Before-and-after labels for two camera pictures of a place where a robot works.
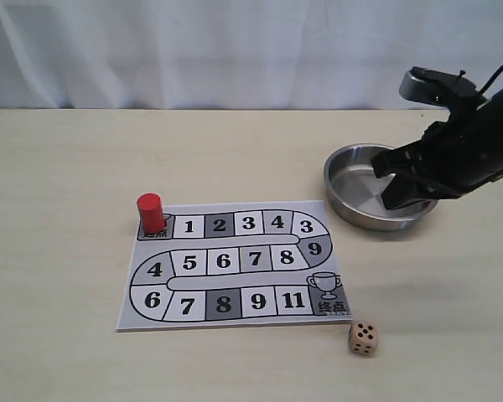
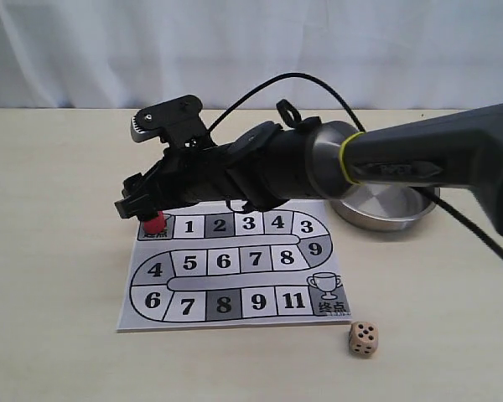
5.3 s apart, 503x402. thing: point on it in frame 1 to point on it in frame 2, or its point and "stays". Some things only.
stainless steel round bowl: x=354 y=191 stays
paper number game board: x=238 y=264 stays
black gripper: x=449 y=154 to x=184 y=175
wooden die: x=363 y=337 stays
